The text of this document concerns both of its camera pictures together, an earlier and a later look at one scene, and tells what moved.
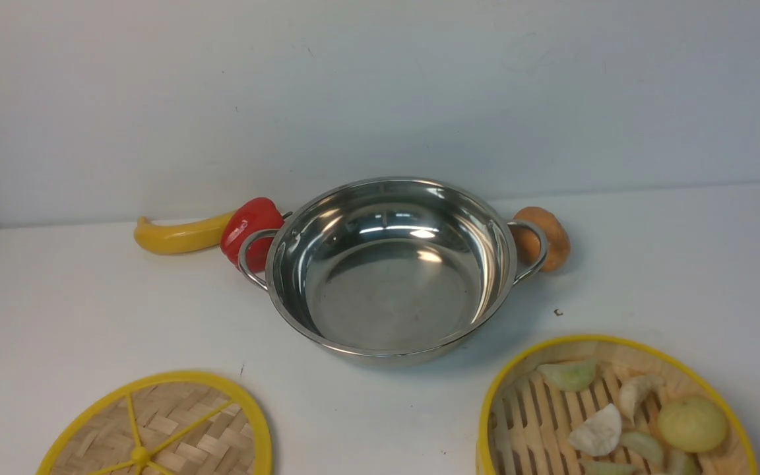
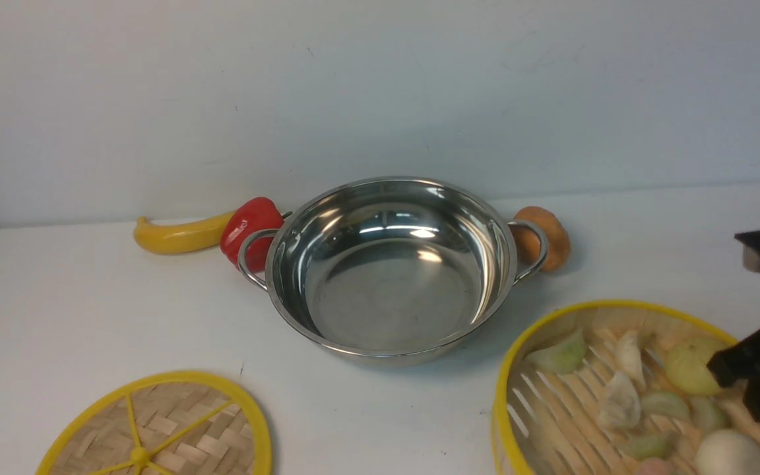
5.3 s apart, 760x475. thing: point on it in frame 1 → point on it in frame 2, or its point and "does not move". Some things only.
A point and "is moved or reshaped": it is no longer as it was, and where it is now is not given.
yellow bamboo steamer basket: x=567 y=401 is moved or reshaped
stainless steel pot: x=391 y=270 does not move
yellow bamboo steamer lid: x=174 y=423 does not move
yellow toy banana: x=160 y=238 does not move
